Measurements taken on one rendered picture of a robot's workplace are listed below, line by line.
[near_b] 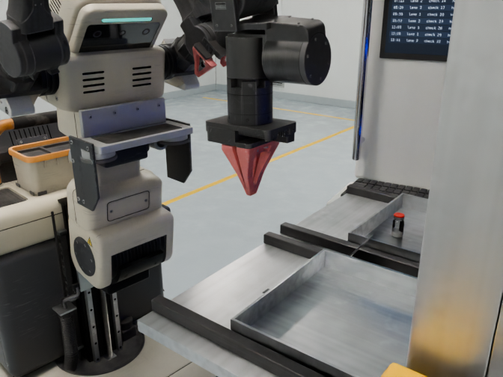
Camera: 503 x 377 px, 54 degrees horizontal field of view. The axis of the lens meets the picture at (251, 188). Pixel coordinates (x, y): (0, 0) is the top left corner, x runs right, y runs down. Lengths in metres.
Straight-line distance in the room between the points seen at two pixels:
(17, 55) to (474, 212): 0.79
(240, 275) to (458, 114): 0.56
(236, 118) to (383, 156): 0.96
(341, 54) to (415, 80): 5.29
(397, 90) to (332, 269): 0.73
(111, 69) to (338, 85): 5.76
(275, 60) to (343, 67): 6.18
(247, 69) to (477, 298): 0.35
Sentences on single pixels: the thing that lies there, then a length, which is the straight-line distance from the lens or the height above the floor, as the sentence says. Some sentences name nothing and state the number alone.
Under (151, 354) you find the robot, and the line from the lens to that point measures 1.68.
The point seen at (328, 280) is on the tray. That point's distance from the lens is 0.86.
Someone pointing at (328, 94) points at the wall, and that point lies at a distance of 6.89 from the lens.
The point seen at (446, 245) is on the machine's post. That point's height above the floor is 1.14.
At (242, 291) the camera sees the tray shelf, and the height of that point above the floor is 0.88.
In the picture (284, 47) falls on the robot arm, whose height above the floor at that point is 1.27.
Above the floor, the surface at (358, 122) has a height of 1.00.
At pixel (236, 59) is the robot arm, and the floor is 1.26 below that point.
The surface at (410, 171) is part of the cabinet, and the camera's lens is 1.53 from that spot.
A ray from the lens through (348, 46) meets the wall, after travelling 6.69.
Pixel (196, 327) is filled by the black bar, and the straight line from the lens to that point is 0.73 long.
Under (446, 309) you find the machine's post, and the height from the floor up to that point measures 1.08.
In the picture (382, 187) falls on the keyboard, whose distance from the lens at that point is 1.45.
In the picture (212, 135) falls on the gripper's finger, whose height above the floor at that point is 1.16.
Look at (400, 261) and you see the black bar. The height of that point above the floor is 0.90.
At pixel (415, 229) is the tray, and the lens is 1.08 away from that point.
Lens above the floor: 1.32
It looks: 21 degrees down
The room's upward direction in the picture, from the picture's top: straight up
